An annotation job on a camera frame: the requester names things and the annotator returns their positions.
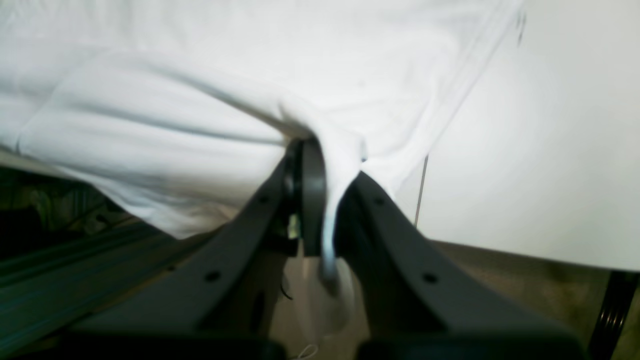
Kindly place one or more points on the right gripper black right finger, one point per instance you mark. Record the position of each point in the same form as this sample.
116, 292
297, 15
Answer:
420, 305

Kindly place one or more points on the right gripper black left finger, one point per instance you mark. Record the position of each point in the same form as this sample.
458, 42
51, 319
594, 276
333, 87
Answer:
219, 304

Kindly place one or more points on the white T-shirt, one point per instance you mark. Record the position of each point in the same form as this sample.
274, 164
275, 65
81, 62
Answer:
177, 110

